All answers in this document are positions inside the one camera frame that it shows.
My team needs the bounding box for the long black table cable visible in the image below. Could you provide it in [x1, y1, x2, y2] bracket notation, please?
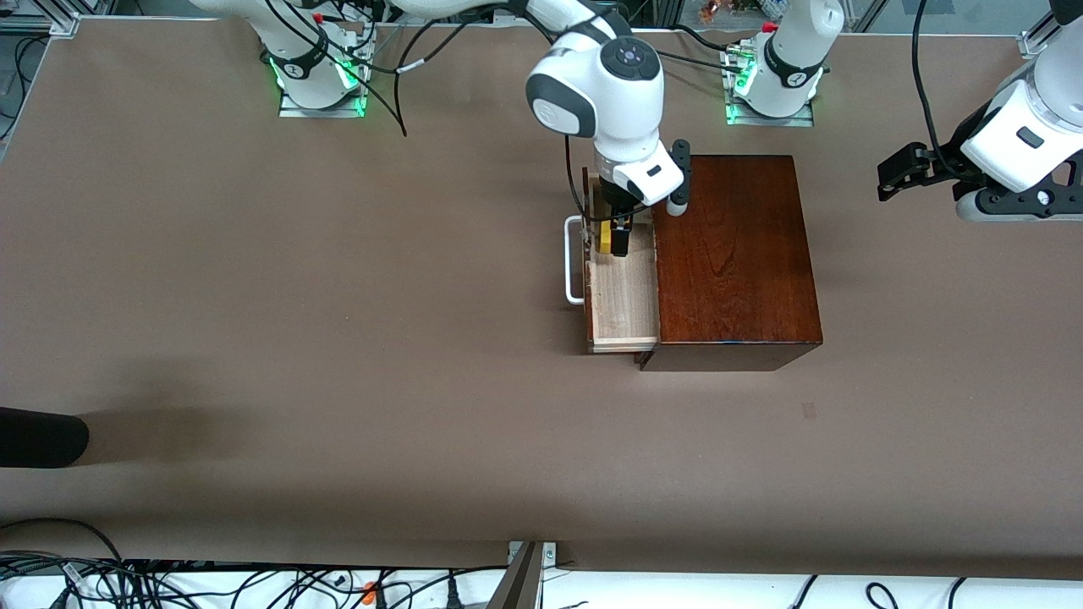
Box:
[656, 47, 733, 73]

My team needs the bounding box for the short black table cable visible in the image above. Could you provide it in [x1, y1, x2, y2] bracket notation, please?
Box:
[673, 24, 747, 53]

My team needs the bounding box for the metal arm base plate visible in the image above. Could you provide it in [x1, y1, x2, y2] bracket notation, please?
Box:
[278, 47, 371, 119]
[723, 47, 817, 128]

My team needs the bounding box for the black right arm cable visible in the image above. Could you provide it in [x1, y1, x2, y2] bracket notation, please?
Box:
[262, 0, 593, 222]

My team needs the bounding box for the dark metal beam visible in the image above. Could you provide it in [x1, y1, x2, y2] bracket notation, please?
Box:
[487, 541, 544, 609]

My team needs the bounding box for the black round-ended cylinder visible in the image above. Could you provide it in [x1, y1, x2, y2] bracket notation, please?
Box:
[0, 406, 91, 469]

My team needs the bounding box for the black looped floor cable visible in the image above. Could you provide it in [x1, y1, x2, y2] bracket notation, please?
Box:
[0, 518, 128, 584]

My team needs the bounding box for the wooden drawer with white handle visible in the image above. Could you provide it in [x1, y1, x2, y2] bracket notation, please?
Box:
[564, 167, 662, 354]

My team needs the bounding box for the small metal bracket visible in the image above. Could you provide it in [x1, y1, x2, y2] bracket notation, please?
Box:
[508, 541, 558, 569]

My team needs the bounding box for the dark wooden cabinet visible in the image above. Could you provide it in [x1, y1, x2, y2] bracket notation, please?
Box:
[635, 154, 824, 373]

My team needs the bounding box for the large matte table cover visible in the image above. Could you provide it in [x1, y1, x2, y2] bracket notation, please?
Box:
[0, 17, 1083, 580]

